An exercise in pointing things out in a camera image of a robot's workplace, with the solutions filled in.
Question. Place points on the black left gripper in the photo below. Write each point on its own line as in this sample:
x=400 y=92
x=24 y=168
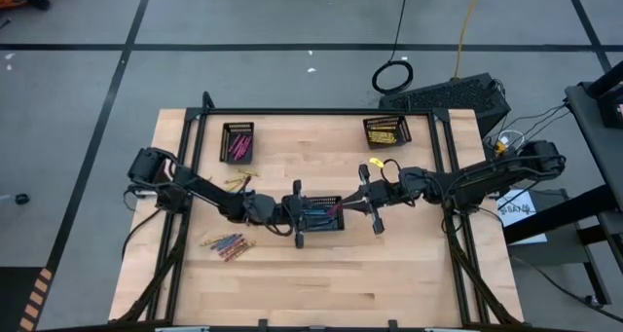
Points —
x=297 y=212

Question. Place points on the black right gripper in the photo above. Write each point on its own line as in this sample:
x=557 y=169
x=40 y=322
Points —
x=377 y=195

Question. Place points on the blue crayon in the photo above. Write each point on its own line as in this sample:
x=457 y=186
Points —
x=325 y=214
x=229 y=243
x=225 y=241
x=321 y=229

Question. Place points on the black plastic mesh basket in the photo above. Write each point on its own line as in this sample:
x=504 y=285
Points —
x=224 y=147
x=326 y=200
x=387 y=121

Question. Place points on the pink cloth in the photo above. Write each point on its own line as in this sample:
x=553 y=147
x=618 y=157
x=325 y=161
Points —
x=248 y=146

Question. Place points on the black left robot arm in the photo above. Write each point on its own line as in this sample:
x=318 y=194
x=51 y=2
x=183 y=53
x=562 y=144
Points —
x=209 y=192

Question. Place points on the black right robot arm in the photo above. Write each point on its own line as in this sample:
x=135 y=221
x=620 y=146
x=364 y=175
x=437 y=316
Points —
x=487 y=176

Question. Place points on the black table clamp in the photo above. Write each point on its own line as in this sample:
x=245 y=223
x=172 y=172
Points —
x=393 y=324
x=263 y=324

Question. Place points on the silver aluminium bar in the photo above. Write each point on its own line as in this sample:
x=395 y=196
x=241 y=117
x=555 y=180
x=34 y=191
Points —
x=448 y=329
x=182 y=329

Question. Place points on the white printed paper sheet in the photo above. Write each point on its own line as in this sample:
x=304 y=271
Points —
x=528 y=227

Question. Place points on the black equipment stand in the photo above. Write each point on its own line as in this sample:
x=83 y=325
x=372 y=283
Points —
x=591 y=127

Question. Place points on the small black round object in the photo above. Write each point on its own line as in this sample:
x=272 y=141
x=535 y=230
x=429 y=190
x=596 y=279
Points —
x=22 y=198

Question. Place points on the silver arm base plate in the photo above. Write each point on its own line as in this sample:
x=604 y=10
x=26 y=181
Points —
x=141 y=193

